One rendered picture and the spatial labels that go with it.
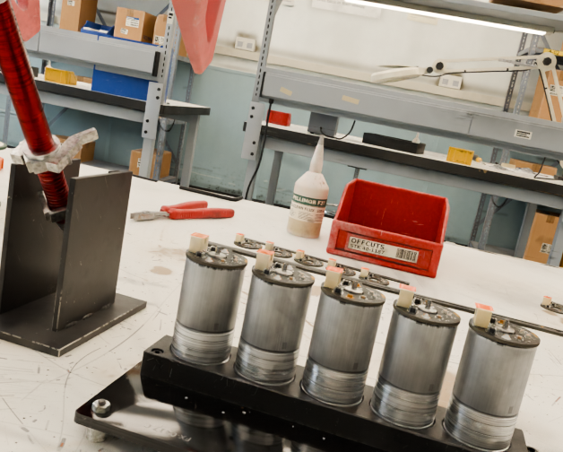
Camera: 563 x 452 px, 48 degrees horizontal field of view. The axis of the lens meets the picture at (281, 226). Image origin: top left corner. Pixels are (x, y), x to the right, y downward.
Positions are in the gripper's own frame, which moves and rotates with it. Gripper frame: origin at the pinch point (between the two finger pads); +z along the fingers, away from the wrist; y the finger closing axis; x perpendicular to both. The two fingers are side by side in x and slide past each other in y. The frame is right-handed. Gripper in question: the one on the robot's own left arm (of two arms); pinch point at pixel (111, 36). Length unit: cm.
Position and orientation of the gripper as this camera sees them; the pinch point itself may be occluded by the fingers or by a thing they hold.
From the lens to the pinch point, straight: 33.7
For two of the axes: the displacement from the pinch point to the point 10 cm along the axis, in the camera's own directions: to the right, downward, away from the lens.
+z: 0.0, 7.1, 7.0
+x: -3.2, 6.7, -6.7
